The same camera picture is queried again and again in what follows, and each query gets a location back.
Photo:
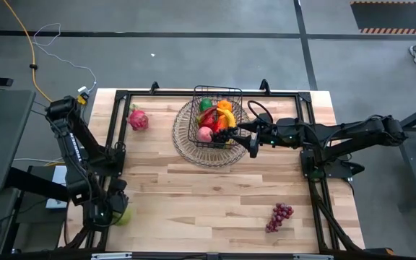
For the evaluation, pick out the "yellow plug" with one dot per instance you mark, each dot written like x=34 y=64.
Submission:
x=82 y=99

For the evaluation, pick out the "black aluminium table frame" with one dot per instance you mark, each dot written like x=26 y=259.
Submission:
x=157 y=93

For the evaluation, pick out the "green lime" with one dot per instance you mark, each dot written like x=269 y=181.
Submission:
x=205 y=104

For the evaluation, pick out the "dark purple grape bunch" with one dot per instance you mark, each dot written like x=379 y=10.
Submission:
x=224 y=135

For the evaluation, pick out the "white power adapter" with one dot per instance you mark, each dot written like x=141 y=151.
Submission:
x=83 y=89

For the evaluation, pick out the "black mat with hazard stripes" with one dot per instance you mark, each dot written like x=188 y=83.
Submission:
x=392 y=16

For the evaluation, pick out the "grey desk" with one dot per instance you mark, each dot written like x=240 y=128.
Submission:
x=2 y=137

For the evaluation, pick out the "red orange fruit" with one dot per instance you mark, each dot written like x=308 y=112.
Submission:
x=220 y=124

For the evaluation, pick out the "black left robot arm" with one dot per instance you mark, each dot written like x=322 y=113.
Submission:
x=72 y=141

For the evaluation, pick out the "yellow banana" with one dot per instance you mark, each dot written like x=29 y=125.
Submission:
x=229 y=119

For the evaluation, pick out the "pink yellow peach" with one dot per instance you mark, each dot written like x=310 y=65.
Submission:
x=204 y=134

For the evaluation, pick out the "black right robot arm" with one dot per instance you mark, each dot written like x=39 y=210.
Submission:
x=356 y=131

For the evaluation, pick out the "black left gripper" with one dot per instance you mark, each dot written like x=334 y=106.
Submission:
x=105 y=211

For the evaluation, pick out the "black frame clamp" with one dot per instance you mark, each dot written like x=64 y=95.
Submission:
x=264 y=85
x=154 y=87

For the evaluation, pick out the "red grape bunch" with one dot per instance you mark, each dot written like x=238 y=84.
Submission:
x=279 y=213

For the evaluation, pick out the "pink dragon fruit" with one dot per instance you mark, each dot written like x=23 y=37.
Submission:
x=138 y=120

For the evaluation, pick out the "green pear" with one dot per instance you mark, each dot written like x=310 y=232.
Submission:
x=125 y=217

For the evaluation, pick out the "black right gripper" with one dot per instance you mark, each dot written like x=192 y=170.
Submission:
x=284 y=131

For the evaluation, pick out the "round woven placemat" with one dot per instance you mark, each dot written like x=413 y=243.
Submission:
x=200 y=157

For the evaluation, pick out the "orange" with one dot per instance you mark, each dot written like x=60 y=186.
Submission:
x=224 y=105

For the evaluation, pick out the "black bar with light strips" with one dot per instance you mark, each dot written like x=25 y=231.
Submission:
x=211 y=257

